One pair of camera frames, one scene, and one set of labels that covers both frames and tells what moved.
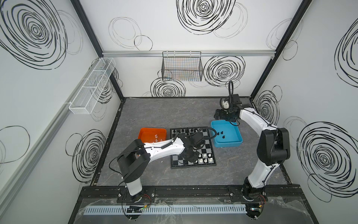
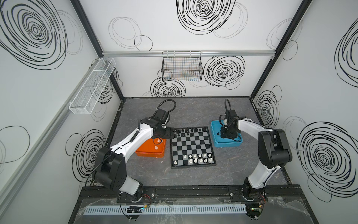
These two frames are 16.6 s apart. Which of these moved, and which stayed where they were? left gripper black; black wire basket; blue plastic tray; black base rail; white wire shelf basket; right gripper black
Moved: right gripper black; left gripper black
Stayed: black wire basket; blue plastic tray; black base rail; white wire shelf basket
